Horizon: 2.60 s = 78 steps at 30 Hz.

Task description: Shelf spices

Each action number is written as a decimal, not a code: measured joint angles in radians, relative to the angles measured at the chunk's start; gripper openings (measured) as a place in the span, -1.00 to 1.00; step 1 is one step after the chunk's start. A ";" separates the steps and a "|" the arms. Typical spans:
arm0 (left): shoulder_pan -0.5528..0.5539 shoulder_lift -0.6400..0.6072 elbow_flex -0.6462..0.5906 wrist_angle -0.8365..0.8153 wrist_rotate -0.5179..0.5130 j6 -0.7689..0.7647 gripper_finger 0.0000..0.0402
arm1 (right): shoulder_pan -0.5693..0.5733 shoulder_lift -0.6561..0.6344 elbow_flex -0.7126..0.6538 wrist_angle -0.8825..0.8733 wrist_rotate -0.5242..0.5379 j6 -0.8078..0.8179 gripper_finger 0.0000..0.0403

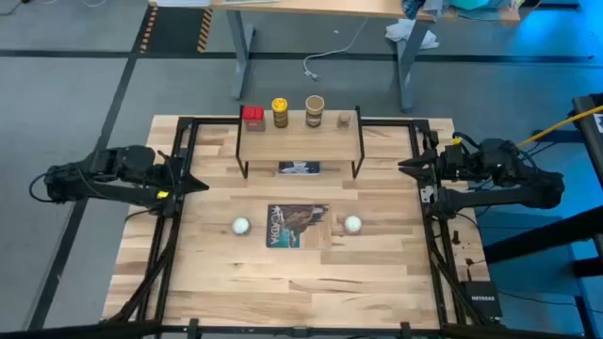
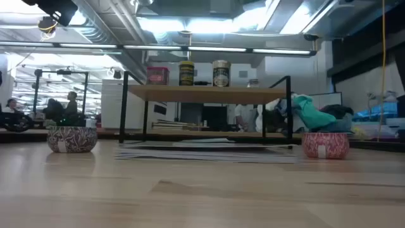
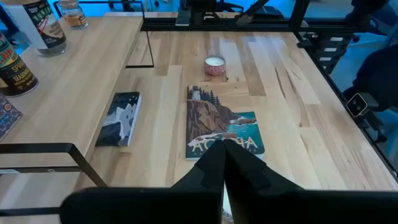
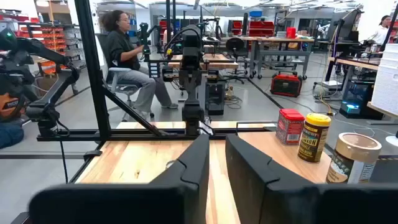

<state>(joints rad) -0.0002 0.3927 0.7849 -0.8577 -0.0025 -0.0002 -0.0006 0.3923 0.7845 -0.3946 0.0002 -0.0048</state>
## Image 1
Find wooden shelf black metal legs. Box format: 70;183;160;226
235;105;367;180

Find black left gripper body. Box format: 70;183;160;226
153;153;188;208

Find wooden desk grey legs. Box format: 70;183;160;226
148;0;522;114

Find gold-lidded furikake seasoning jar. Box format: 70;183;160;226
304;94;326;128

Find black metal table frame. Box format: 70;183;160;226
0;116;603;339

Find yellow cable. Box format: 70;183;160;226
516;104;603;148

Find black Netgear network switch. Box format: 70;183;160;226
459;281;503;319

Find white cloth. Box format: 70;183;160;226
384;17;440;51

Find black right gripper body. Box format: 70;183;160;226
432;143;467;184

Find teal cloth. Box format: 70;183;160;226
449;0;491;11

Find red smoked paprika tin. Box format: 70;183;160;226
241;105;267;132

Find black metal beam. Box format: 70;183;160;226
482;204;603;265

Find yellow-lidded dark spice jar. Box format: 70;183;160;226
270;97;289;129

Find black hazard-striped floor mat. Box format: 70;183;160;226
133;5;214;54

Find white cable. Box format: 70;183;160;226
302;17;369;81

